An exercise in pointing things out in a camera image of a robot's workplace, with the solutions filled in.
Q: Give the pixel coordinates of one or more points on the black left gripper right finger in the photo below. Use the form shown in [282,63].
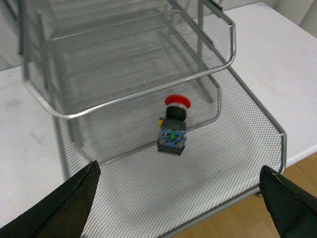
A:
[292,209]

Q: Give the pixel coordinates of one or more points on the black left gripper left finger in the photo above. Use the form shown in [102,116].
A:
[61,214]

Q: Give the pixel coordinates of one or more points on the red emergency stop button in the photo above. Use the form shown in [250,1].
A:
[172,127]

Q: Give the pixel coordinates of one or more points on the silver mesh three-tier rack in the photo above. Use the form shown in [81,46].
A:
[103,69]

